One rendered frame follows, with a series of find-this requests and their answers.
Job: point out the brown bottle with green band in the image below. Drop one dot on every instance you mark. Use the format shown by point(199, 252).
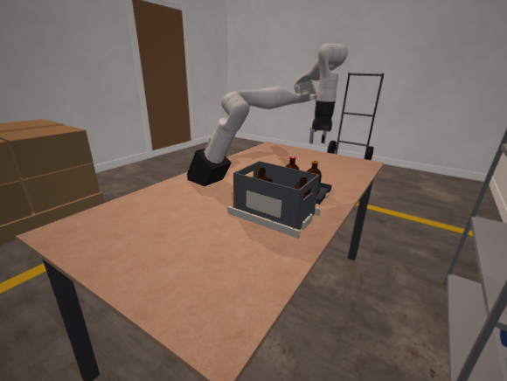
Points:
point(315, 170)

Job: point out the dark grey divided crate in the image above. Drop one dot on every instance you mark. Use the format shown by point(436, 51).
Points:
point(278, 201)

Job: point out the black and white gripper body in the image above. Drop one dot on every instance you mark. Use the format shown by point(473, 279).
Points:
point(325, 102)

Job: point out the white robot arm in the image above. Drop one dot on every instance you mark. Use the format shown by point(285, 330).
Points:
point(236, 104)

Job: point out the brown glass bottle with red label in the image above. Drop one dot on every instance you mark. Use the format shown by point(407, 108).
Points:
point(292, 164)

